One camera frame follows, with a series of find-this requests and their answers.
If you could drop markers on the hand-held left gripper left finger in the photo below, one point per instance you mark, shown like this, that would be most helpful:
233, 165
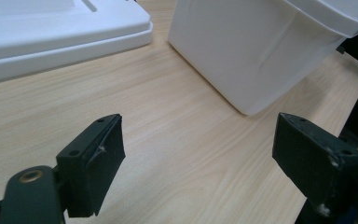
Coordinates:
91, 168

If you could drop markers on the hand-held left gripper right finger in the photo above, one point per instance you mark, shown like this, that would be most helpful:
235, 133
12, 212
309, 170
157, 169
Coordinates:
315, 161

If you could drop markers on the white plastic bin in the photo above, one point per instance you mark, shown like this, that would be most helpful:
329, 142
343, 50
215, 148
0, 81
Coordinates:
254, 53

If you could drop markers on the white plastic lid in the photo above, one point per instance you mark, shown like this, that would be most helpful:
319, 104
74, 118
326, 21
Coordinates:
56, 34

